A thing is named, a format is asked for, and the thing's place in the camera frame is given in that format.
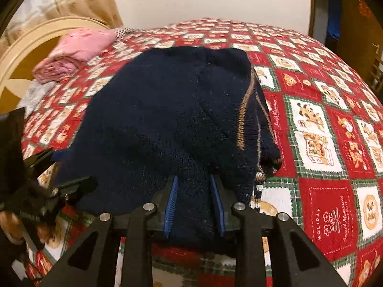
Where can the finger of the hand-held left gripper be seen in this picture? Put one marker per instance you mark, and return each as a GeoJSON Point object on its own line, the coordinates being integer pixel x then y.
{"type": "Point", "coordinates": [45, 158]}
{"type": "Point", "coordinates": [74, 188]}

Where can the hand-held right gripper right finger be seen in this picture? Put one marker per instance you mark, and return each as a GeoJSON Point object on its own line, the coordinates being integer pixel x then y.
{"type": "Point", "coordinates": [217, 206]}

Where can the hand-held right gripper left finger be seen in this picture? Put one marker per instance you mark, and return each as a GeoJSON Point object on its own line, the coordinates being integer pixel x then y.
{"type": "Point", "coordinates": [171, 206]}

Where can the navy knitted sweater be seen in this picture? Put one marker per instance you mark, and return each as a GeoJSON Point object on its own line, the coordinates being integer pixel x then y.
{"type": "Point", "coordinates": [164, 110]}

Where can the person's left hand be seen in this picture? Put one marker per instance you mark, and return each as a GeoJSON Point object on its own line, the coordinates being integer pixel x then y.
{"type": "Point", "coordinates": [9, 225]}

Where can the pale floral pillow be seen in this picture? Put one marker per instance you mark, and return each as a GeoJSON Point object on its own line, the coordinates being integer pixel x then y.
{"type": "Point", "coordinates": [34, 95]}

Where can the red printed blanket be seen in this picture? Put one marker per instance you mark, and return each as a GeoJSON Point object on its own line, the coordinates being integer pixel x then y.
{"type": "Point", "coordinates": [323, 191]}

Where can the pink folded quilt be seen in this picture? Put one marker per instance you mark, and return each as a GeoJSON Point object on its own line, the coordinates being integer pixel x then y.
{"type": "Point", "coordinates": [77, 49]}

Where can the cream and brown headboard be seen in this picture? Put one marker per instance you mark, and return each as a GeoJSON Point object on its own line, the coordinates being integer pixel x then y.
{"type": "Point", "coordinates": [27, 41]}

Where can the wooden chair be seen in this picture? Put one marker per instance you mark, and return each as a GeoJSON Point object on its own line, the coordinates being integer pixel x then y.
{"type": "Point", "coordinates": [377, 71]}

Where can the wooden door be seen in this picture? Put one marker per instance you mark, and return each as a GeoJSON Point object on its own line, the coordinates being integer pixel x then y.
{"type": "Point", "coordinates": [356, 27]}

